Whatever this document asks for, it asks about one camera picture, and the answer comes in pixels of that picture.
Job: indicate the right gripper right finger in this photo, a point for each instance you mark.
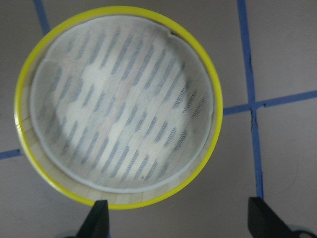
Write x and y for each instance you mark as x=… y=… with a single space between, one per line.
x=264 y=223

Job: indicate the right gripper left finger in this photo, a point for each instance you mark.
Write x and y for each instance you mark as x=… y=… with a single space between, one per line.
x=96 y=224

